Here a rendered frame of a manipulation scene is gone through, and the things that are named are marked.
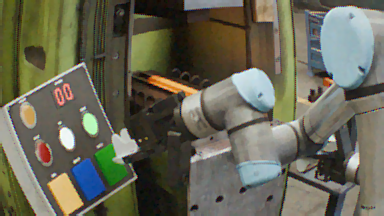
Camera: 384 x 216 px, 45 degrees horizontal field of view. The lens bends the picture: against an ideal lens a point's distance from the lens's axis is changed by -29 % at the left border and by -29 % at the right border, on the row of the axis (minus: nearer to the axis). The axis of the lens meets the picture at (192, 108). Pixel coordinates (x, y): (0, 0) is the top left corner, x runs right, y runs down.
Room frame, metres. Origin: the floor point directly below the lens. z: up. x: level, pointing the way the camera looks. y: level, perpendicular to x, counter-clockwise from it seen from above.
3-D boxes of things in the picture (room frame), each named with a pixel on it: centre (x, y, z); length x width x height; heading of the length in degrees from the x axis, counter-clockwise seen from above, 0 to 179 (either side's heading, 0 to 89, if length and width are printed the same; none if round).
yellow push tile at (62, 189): (0.94, 0.26, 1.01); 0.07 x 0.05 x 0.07; 153
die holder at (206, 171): (1.71, 0.03, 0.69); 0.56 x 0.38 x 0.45; 38
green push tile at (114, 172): (1.12, 0.17, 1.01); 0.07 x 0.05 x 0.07; 153
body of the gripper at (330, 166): (1.17, -0.36, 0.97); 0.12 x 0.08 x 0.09; 38
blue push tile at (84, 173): (1.03, 0.21, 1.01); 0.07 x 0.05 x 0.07; 153
